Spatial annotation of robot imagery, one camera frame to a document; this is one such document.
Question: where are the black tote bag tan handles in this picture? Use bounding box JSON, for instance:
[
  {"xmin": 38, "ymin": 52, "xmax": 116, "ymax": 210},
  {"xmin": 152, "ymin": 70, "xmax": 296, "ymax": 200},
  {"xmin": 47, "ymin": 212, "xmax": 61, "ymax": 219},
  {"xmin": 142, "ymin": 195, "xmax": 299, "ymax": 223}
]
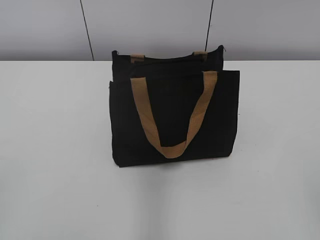
[{"xmin": 109, "ymin": 45, "xmax": 240, "ymax": 167}]

